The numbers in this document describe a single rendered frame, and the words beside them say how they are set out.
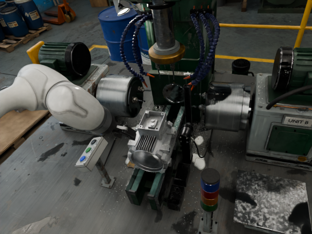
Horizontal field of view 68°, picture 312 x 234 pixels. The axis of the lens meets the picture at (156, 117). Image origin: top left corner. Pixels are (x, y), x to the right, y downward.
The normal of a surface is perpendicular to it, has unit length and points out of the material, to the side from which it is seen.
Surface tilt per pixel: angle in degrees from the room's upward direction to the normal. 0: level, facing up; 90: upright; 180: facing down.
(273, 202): 0
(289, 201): 0
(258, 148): 89
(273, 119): 89
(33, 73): 14
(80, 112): 94
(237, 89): 6
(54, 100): 39
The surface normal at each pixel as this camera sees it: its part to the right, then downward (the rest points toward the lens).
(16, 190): -0.14, -0.72
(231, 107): -0.32, 0.07
